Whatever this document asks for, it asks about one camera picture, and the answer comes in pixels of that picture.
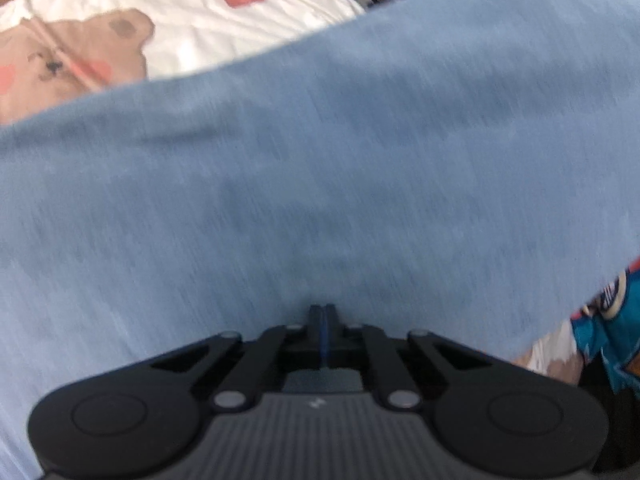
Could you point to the teal printed bag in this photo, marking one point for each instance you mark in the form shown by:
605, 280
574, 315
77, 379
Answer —
625, 350

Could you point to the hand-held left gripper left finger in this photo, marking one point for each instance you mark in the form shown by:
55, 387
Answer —
314, 330

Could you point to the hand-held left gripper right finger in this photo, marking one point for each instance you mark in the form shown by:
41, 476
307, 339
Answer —
336, 335

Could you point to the light blue denim pants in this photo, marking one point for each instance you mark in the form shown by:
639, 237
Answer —
300, 160

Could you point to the cream bear print blanket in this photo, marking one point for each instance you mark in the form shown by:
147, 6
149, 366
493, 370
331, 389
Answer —
200, 25

